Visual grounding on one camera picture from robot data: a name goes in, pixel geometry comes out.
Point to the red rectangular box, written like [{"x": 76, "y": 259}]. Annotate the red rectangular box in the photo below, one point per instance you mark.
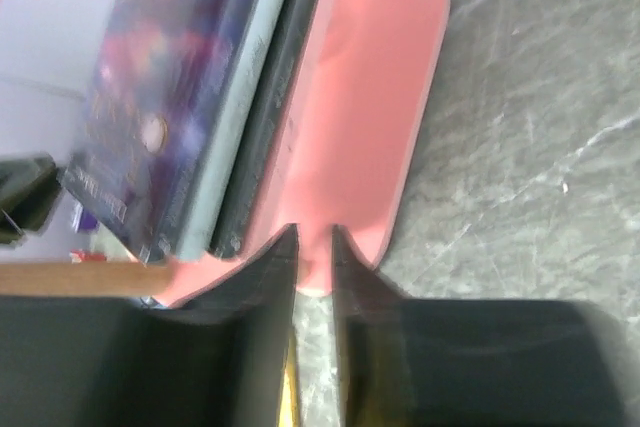
[{"x": 80, "y": 256}]

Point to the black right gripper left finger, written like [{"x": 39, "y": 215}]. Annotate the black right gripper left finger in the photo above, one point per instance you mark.
[{"x": 216, "y": 360}]

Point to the purple white toothpaste box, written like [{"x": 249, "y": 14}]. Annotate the purple white toothpaste box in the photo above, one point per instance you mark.
[{"x": 82, "y": 220}]

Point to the purple shrink-wrapped Robinson Crusoe book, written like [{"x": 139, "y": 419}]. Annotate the purple shrink-wrapped Robinson Crusoe book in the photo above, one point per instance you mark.
[{"x": 157, "y": 95}]

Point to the yellow file folder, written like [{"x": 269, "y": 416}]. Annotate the yellow file folder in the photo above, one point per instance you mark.
[{"x": 289, "y": 411}]

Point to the pink three-tier wooden shelf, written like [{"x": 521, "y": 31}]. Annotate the pink three-tier wooden shelf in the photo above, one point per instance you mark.
[{"x": 342, "y": 158}]

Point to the black book on shelf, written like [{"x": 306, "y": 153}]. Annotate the black book on shelf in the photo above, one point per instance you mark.
[{"x": 265, "y": 115}]

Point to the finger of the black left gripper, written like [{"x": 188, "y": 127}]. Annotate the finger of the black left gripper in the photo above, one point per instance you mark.
[{"x": 29, "y": 191}]

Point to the grey Great Gatsby book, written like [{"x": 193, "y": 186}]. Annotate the grey Great Gatsby book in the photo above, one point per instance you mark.
[{"x": 230, "y": 137}]

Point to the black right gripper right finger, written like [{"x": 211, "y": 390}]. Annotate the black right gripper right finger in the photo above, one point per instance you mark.
[{"x": 407, "y": 361}]

